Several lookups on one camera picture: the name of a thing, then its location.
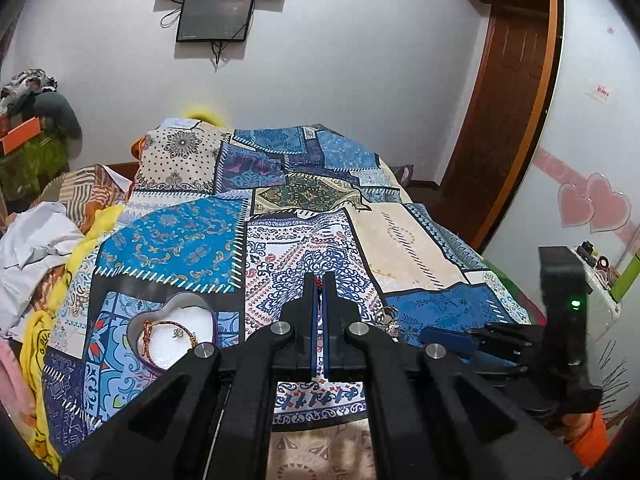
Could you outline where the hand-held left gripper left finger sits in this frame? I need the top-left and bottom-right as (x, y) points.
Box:
(59, 273), (321, 480)

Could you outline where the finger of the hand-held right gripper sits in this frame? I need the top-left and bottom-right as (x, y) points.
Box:
(452, 348), (533, 378)
(418, 322), (543, 357)

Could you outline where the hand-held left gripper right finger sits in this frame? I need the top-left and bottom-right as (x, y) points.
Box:
(323, 272), (584, 480)

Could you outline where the silver metal jewelry piece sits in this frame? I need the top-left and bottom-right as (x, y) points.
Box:
(376, 307), (401, 337)

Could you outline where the heart-shaped purple jewelry box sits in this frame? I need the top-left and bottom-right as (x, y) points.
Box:
(126, 293), (220, 372)

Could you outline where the person's right forearm orange sleeve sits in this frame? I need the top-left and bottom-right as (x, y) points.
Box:
(556, 406), (615, 472)

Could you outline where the white shelf with small items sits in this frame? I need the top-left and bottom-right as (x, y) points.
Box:
(575, 241), (625, 343)

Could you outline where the patchwork printed blanket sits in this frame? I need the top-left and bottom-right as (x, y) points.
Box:
(42, 119), (534, 480)

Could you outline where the white wardrobe with pink hearts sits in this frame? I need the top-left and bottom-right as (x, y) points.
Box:
(481, 0), (640, 311)

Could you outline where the brown wooden door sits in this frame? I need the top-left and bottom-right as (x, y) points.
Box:
(436, 0), (572, 255)

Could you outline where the striped orange cloth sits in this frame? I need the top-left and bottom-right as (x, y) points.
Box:
(39, 164), (132, 235)

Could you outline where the yellow cloth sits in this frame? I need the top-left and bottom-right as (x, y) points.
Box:
(19, 203), (124, 476)

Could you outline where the white crumpled cloth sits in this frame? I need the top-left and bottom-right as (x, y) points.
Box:
(0, 202), (85, 332)

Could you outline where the pink cloth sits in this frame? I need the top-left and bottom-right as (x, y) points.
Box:
(0, 337), (37, 441)

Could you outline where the green patterned cloth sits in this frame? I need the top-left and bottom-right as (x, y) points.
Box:
(0, 132), (70, 202)

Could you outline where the orange box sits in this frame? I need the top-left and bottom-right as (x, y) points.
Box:
(0, 116), (41, 155)

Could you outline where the pile of clothes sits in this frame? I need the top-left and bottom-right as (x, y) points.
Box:
(0, 68), (83, 142)

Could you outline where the brown braided bracelet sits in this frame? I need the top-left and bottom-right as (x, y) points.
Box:
(141, 318), (199, 361)

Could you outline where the small black wall monitor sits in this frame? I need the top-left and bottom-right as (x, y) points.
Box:
(175, 0), (255, 44)

